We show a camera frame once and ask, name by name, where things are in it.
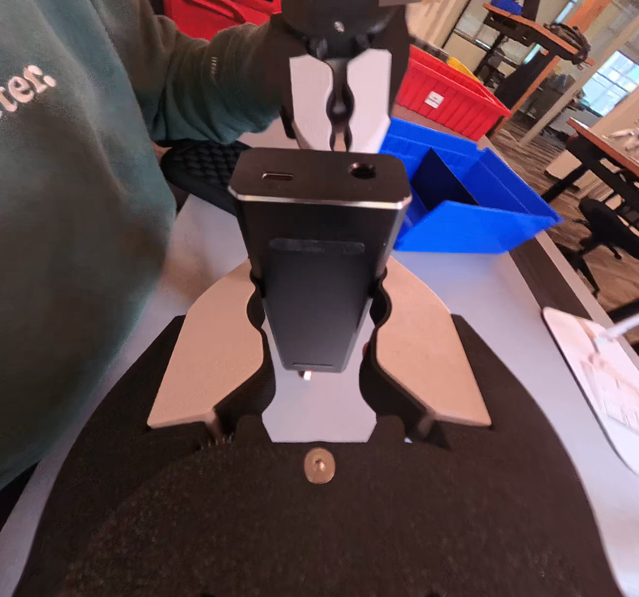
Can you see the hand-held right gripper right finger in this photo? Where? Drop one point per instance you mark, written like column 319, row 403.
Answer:
column 429, row 367

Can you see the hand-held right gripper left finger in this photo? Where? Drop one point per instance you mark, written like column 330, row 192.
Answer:
column 209, row 362

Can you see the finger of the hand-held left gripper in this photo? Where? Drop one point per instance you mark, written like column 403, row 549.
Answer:
column 372, row 98
column 307, row 103

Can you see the large black USB hub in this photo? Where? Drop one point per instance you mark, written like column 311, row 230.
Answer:
column 314, row 282

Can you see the blue plastic bin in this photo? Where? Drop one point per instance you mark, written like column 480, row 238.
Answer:
column 474, row 233

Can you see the person's left forearm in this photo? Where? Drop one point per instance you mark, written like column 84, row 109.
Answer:
column 209, row 88

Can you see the red plastic bin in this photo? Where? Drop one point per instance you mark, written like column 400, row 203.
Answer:
column 449, row 98

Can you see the black divider of blue bin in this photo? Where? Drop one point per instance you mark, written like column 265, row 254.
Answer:
column 439, row 185

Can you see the black backpack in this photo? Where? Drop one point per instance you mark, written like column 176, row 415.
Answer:
column 569, row 38

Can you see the person's green sweatshirt torso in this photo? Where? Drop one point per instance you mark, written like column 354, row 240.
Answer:
column 65, row 208

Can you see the black office chair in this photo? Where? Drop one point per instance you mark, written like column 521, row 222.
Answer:
column 606, row 223

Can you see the wooden side table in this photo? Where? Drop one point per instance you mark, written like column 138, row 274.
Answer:
column 604, row 145

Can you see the window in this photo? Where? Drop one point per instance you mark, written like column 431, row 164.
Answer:
column 611, row 83

